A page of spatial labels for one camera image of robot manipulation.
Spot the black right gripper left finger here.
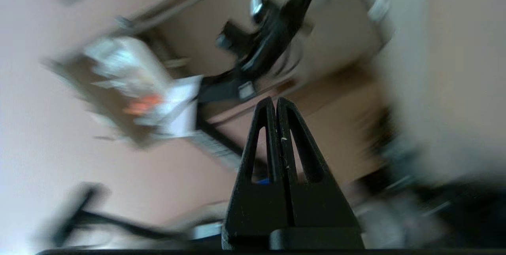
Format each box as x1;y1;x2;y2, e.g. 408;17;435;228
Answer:
221;97;295;249

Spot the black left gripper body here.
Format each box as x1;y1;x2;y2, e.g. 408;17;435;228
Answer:
215;0;321;83

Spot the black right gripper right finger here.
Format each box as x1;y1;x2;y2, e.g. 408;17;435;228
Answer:
273;97;365;249

